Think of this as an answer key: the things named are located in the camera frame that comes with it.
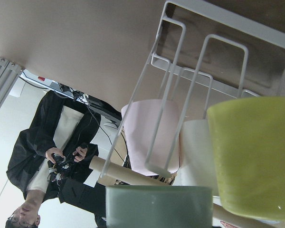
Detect yellow cup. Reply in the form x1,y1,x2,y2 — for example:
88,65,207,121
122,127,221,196
207,96,285,221

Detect cream white cup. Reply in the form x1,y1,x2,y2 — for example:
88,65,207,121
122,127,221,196
180,119,219,197

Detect green cup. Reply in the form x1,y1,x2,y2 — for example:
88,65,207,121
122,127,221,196
106,185,213,228

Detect wooden rack handle rod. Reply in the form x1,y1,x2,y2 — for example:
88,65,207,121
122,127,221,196
89,156,269,228

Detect pink cup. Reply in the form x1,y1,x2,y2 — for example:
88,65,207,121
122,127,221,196
121,99,179,176

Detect person in black jacket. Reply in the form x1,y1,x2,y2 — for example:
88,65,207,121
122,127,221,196
6,91,101,228

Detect aluminium frame post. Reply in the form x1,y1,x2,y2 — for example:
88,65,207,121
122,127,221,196
0,57,24,108

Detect white wire cup rack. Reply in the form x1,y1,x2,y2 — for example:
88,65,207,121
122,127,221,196
97,0,285,179

